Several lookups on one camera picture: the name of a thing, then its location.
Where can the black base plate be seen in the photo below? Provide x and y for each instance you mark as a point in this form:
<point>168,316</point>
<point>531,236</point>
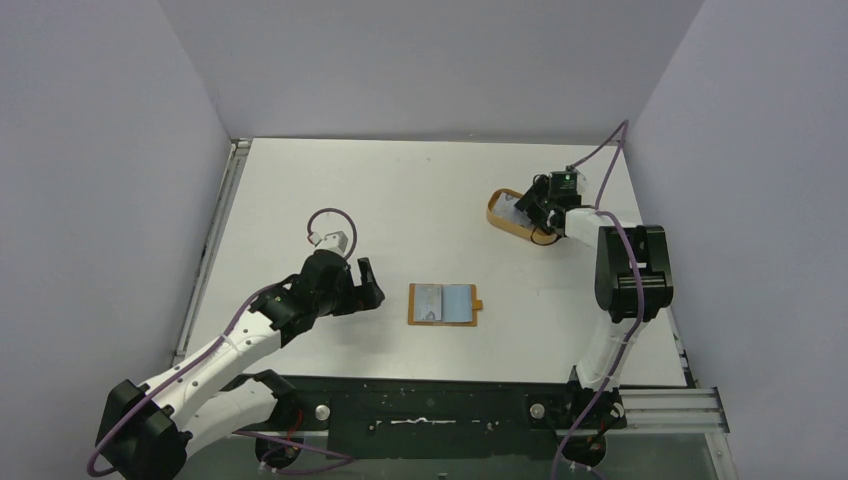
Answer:
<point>410,419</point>

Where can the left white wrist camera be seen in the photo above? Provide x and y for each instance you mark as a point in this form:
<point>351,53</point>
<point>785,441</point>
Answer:
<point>335,242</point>

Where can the silver credit card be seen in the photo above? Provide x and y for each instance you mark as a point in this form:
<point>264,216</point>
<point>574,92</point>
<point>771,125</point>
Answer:
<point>505,209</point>

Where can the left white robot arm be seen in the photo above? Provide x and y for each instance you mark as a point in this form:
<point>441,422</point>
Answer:
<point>144,432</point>

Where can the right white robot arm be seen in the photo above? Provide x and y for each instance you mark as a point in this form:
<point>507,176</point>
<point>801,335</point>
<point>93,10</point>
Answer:
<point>633,278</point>

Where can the silver card in holder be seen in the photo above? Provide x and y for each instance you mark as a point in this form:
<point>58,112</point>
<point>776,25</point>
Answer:
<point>427,303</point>

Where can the orange oval tray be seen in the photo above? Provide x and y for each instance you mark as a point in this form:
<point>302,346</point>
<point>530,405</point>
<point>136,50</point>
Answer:
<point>534,235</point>

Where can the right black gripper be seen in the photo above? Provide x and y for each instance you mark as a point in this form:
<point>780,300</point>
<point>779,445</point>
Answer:
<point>538,208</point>

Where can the yellow leather card holder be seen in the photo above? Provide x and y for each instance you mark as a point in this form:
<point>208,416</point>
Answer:
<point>455,305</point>

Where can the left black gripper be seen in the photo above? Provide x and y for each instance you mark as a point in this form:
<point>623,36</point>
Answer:
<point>360,298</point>

